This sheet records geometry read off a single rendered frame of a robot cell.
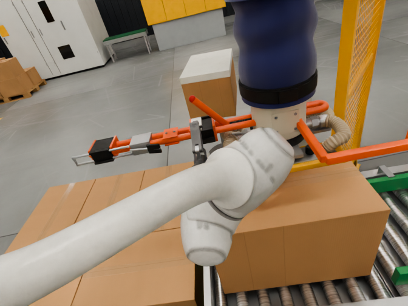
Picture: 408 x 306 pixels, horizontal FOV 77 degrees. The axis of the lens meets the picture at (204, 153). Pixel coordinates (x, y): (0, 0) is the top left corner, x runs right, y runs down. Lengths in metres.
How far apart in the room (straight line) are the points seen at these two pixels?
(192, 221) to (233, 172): 0.16
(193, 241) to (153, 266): 0.94
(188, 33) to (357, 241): 7.50
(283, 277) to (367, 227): 0.38
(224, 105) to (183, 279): 1.39
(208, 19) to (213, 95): 6.04
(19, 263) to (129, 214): 0.12
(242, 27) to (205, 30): 7.42
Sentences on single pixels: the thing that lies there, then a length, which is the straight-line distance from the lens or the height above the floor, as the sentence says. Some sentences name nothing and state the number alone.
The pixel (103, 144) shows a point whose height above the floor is 1.27.
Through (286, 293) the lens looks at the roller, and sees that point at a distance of 1.24.
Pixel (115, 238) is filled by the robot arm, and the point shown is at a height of 1.44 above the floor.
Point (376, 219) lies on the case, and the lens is 1.03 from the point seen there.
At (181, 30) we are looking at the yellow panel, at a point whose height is 0.40.
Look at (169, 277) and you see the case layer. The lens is 1.36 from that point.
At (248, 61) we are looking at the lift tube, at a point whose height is 1.46.
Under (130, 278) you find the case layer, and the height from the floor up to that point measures 0.54.
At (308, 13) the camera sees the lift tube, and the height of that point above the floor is 1.54.
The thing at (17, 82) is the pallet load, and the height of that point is 0.41.
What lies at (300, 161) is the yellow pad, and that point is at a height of 1.14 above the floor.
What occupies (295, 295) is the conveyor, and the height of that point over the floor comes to 0.49.
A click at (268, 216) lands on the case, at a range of 0.94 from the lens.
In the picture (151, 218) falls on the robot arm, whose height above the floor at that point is 1.44.
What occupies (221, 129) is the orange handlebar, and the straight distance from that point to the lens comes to 0.83.
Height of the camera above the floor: 1.68
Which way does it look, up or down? 35 degrees down
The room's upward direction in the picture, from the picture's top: 14 degrees counter-clockwise
